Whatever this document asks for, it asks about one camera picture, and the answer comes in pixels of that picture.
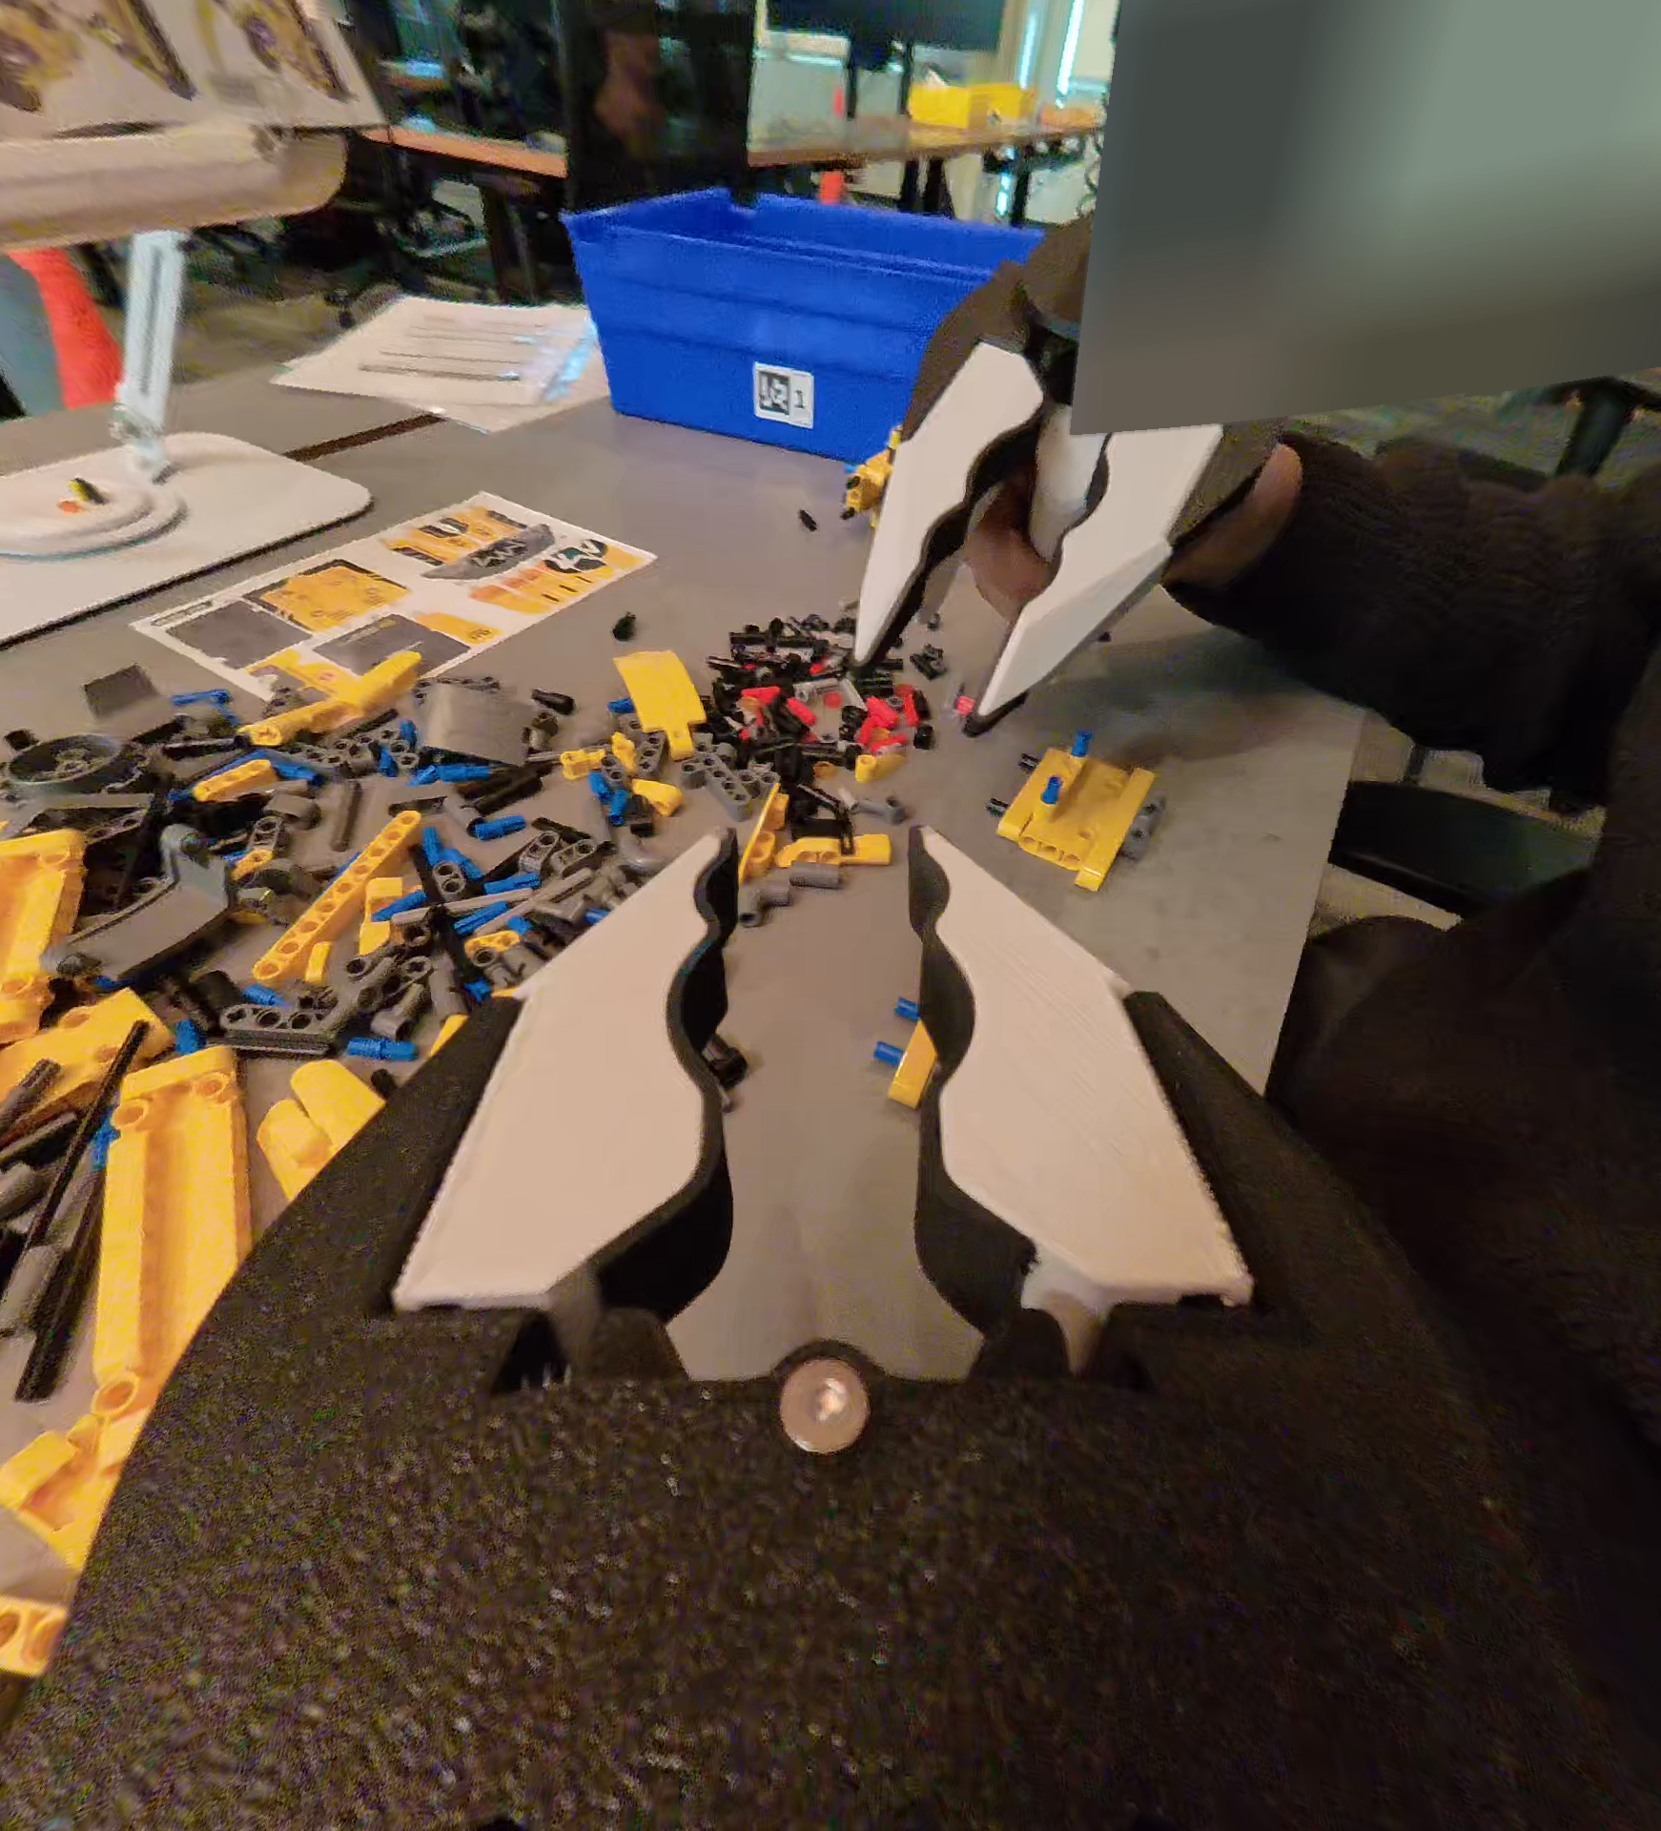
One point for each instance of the yellow bin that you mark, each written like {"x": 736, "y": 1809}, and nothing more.
{"x": 972, "y": 108}

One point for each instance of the dark upright panel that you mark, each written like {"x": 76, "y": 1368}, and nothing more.
{"x": 652, "y": 100}

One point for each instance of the blue plastic bin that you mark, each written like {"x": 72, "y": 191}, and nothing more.
{"x": 715, "y": 315}

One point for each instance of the person's black sweater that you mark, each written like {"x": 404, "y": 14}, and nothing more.
{"x": 1560, "y": 1145}

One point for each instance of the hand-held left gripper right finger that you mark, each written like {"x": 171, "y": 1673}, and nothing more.
{"x": 1073, "y": 1130}

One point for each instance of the heap of black red pins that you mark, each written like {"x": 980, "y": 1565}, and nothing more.
{"x": 829, "y": 701}

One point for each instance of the background work table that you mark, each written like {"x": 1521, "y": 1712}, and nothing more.
{"x": 515, "y": 151}

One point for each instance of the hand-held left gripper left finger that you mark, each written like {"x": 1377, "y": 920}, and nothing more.
{"x": 572, "y": 1130}

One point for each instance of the large yellow curved panel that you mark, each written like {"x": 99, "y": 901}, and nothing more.
{"x": 658, "y": 695}

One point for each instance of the orange-red object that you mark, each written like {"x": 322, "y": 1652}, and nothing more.
{"x": 65, "y": 323}

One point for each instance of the white desk stand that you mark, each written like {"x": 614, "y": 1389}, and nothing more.
{"x": 244, "y": 500}

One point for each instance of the sticker sheet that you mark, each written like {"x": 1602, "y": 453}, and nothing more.
{"x": 343, "y": 602}

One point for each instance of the dark grey curved panel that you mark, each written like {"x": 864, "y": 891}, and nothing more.
{"x": 473, "y": 716}

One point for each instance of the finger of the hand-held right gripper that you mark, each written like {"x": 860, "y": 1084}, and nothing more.
{"x": 938, "y": 472}
{"x": 1131, "y": 544}

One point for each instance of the yellow frame assembly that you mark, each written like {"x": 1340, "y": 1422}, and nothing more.
{"x": 1081, "y": 815}

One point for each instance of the pile of plastic building pieces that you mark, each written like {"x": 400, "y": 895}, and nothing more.
{"x": 171, "y": 1187}

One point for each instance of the person's right hand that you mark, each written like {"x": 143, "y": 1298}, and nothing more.
{"x": 1009, "y": 558}

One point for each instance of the papers in clear sleeve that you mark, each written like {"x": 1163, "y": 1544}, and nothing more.
{"x": 444, "y": 357}

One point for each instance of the black office chair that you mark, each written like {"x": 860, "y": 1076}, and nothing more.
{"x": 1459, "y": 844}
{"x": 1609, "y": 409}

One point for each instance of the small yellow black assembly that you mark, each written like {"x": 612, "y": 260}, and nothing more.
{"x": 865, "y": 487}

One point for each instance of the yellow short beam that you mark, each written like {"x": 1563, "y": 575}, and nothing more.
{"x": 911, "y": 1073}

